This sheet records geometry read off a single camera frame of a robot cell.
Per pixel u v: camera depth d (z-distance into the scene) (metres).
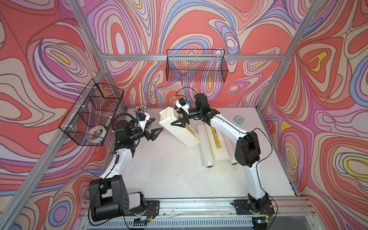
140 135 0.71
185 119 0.72
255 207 0.64
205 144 0.91
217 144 0.88
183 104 0.70
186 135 0.84
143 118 0.67
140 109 0.93
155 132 0.71
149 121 0.79
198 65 0.96
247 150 0.54
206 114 0.70
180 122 0.74
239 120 1.10
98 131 0.73
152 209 0.73
